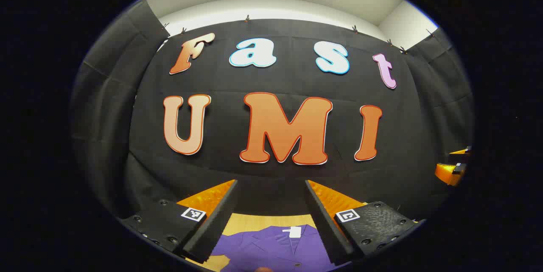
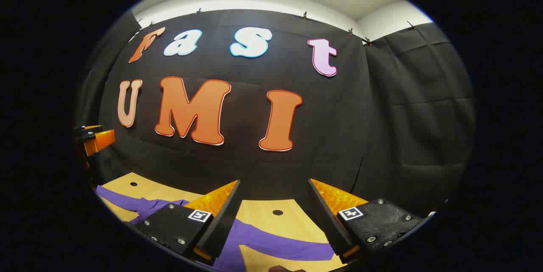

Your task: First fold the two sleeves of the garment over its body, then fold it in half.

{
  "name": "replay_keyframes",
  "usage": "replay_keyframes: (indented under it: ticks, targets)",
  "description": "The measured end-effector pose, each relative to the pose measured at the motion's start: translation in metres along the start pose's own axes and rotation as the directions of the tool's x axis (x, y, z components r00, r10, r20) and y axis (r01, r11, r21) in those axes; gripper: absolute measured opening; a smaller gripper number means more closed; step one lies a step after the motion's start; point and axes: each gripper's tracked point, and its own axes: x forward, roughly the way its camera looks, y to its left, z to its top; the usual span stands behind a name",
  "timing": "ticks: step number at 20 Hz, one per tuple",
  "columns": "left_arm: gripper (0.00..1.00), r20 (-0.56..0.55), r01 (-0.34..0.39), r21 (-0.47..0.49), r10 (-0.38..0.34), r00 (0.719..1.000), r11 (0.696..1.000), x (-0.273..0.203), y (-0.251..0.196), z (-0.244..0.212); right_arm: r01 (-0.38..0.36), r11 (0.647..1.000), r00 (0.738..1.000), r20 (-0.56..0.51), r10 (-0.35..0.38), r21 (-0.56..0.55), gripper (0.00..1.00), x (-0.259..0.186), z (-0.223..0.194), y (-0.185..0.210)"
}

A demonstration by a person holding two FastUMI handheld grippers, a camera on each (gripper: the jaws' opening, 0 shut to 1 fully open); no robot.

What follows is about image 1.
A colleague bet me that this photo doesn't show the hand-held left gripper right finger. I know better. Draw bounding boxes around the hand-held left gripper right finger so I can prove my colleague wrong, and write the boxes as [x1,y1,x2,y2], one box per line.
[304,179,426,266]

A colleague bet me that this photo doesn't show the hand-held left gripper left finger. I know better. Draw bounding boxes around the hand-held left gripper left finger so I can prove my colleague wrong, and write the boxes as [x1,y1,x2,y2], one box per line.
[120,179,239,264]

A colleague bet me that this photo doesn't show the purple shirt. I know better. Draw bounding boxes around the purple shirt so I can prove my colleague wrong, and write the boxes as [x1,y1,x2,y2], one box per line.
[210,224,333,272]

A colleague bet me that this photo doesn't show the black backdrop cloth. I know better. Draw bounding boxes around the black backdrop cloth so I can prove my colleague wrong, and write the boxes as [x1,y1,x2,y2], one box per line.
[70,0,475,222]

